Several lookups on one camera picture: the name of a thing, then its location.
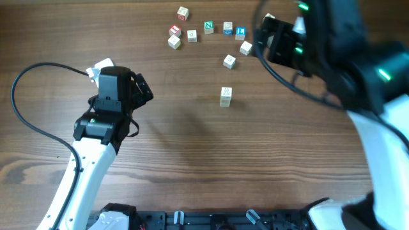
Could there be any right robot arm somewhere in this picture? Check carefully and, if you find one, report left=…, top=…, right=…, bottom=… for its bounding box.
left=252, top=1, right=408, bottom=229

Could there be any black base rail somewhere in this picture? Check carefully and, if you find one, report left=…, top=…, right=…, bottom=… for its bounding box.
left=86, top=209, right=314, bottom=230

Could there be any blue L letter block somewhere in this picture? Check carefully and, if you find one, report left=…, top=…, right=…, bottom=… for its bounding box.
left=235, top=27, right=246, bottom=40

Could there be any top red-edged wooden block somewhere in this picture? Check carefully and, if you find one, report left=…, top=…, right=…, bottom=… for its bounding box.
left=177, top=6, right=189, bottom=21

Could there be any red I letter block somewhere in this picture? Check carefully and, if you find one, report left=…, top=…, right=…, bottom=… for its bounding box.
left=169, top=24, right=181, bottom=37

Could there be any W letter wooden block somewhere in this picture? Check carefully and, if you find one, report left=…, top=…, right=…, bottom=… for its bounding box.
left=220, top=87, right=233, bottom=100

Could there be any yellow top wooden block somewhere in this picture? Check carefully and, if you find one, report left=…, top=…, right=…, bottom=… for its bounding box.
left=220, top=98, right=231, bottom=104

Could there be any plain block yellow side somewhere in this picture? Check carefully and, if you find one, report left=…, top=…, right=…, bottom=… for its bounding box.
left=168, top=35, right=181, bottom=49

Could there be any right camera cable black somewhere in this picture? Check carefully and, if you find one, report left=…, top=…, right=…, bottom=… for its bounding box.
left=252, top=0, right=408, bottom=146

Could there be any green N letter block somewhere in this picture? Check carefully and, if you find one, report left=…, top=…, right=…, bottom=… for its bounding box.
left=203, top=20, right=214, bottom=35

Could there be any plain S wooden block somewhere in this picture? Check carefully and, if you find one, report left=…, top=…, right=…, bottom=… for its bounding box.
left=240, top=41, right=252, bottom=56

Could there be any M letter wooden block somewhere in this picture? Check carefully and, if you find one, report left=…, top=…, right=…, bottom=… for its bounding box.
left=187, top=30, right=197, bottom=42

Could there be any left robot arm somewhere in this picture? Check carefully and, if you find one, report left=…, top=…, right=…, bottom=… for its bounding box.
left=38, top=66, right=153, bottom=229

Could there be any left camera cable black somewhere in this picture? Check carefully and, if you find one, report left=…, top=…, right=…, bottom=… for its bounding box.
left=1, top=66, right=96, bottom=229

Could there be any far right top block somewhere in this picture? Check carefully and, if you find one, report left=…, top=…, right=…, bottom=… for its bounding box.
left=264, top=13, right=275, bottom=19

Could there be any blue-sided C block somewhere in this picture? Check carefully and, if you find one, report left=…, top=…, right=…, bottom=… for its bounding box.
left=223, top=22, right=233, bottom=36

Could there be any O letter wooden block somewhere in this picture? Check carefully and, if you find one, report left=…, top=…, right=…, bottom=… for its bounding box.
left=223, top=54, right=236, bottom=69

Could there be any camera cable black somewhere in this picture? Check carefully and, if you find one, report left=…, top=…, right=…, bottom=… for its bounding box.
left=252, top=0, right=408, bottom=146
left=1, top=66, right=96, bottom=229

